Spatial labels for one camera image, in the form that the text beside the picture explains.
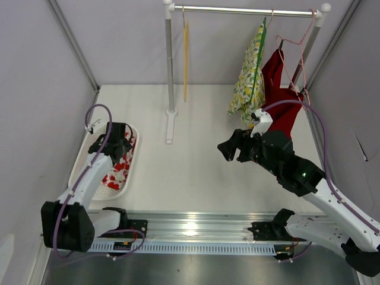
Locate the red garment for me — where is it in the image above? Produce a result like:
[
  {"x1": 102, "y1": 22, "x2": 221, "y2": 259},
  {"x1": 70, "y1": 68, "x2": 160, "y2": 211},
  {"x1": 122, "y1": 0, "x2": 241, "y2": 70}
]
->
[{"x1": 262, "y1": 49, "x2": 303, "y2": 143}]

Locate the lemon print skirt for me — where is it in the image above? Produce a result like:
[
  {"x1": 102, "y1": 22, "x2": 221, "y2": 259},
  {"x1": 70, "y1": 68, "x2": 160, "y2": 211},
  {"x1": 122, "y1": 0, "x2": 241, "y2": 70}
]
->
[{"x1": 227, "y1": 19, "x2": 267, "y2": 128}]

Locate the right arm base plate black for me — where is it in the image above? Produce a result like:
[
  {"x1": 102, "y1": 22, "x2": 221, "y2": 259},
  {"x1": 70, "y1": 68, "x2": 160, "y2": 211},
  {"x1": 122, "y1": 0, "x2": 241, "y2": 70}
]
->
[{"x1": 247, "y1": 221, "x2": 297, "y2": 242}]

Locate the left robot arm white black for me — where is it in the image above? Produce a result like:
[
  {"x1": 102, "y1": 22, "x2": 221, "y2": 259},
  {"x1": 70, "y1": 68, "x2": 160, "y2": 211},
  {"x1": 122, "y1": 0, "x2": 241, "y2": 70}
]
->
[{"x1": 41, "y1": 122, "x2": 132, "y2": 252}]

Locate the left aluminium frame post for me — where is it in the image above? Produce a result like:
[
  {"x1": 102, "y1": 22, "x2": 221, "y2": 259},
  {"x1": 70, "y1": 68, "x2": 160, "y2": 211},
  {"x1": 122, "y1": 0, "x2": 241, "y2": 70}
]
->
[{"x1": 46, "y1": 0, "x2": 100, "y2": 94}]

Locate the aluminium frame post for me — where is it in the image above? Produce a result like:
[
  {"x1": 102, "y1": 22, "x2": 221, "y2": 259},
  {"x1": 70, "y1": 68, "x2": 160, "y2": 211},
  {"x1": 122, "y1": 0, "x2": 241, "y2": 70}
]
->
[
  {"x1": 46, "y1": 0, "x2": 100, "y2": 94},
  {"x1": 306, "y1": 0, "x2": 363, "y2": 91}
]

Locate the white slotted cable duct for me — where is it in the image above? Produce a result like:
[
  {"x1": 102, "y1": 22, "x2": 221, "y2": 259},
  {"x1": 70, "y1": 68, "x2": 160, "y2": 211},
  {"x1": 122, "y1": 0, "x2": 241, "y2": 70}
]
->
[{"x1": 89, "y1": 241, "x2": 277, "y2": 256}]

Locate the clothes rack metal white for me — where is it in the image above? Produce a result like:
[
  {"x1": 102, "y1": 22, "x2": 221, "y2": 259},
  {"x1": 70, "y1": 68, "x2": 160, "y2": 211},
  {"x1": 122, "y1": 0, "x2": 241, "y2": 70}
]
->
[{"x1": 163, "y1": 1, "x2": 331, "y2": 144}]

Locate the aluminium rail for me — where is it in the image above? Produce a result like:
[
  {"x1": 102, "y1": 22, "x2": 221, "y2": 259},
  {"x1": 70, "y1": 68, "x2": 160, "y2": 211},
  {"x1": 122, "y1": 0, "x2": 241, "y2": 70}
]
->
[{"x1": 40, "y1": 210, "x2": 365, "y2": 245}]

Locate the red flower print cloth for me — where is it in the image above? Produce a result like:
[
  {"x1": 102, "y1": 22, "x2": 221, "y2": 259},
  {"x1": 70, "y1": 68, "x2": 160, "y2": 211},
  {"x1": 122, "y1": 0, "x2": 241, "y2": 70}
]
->
[{"x1": 101, "y1": 130, "x2": 137, "y2": 192}]

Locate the yellow plastic hanger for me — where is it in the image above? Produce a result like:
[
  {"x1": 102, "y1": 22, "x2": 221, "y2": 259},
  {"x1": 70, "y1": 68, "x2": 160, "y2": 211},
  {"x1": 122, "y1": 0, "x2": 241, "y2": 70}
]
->
[{"x1": 182, "y1": 6, "x2": 189, "y2": 103}]

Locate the right aluminium frame post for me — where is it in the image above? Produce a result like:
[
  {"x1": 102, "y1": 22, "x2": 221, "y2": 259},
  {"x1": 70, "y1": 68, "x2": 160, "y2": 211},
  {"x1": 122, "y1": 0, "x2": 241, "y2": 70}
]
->
[{"x1": 306, "y1": 0, "x2": 363, "y2": 91}]

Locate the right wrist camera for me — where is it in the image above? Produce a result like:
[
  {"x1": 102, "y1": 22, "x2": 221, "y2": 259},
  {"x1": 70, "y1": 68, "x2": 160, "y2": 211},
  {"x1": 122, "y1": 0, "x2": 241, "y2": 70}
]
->
[{"x1": 250, "y1": 108, "x2": 273, "y2": 138}]

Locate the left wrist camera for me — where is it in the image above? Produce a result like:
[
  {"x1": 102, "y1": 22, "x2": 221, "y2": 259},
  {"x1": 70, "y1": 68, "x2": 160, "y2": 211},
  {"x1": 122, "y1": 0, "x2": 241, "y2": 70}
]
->
[{"x1": 85, "y1": 119, "x2": 102, "y2": 134}]

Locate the green plastic hanger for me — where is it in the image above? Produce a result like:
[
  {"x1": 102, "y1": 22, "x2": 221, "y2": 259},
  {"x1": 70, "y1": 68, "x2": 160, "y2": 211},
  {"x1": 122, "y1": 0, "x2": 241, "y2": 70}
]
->
[{"x1": 246, "y1": 9, "x2": 274, "y2": 106}]

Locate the white plastic basket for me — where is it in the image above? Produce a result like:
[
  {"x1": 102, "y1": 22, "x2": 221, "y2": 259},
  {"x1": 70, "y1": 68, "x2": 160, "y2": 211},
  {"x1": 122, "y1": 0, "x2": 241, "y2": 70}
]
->
[{"x1": 68, "y1": 120, "x2": 140, "y2": 201}]

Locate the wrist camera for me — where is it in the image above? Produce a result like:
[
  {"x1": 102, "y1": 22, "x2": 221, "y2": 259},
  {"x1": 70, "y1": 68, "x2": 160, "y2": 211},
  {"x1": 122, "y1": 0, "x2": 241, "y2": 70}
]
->
[
  {"x1": 85, "y1": 119, "x2": 102, "y2": 134},
  {"x1": 250, "y1": 108, "x2": 273, "y2": 138}
]

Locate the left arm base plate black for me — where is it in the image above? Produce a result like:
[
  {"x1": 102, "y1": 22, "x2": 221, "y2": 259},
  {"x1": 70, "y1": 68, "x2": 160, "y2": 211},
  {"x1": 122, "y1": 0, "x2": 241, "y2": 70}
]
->
[{"x1": 100, "y1": 219, "x2": 148, "y2": 239}]

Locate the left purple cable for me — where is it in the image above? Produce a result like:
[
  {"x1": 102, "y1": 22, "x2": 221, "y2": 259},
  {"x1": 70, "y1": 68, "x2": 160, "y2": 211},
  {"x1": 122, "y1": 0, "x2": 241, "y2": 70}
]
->
[{"x1": 52, "y1": 103, "x2": 146, "y2": 262}]

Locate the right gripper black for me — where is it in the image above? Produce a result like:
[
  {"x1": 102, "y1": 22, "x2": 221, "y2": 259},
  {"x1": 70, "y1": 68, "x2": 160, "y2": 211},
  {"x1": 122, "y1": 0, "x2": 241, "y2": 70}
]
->
[{"x1": 218, "y1": 127, "x2": 281, "y2": 176}]

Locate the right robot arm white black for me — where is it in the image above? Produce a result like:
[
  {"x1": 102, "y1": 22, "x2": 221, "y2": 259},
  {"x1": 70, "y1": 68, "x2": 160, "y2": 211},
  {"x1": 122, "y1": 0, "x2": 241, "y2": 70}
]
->
[{"x1": 217, "y1": 129, "x2": 379, "y2": 277}]

